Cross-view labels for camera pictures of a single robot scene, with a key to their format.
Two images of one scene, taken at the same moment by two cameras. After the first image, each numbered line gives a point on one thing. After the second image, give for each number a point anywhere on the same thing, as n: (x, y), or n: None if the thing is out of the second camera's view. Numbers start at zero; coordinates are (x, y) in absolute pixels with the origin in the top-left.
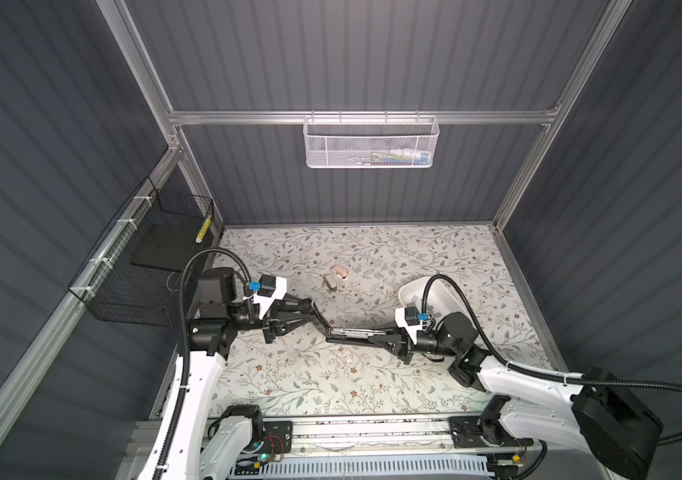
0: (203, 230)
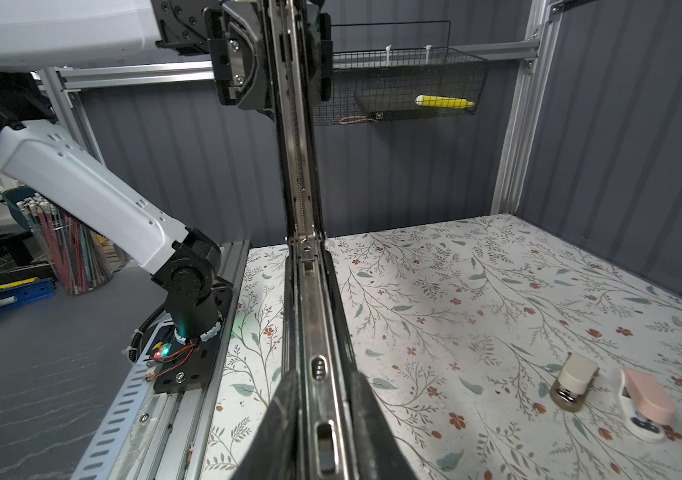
0: (442, 101)
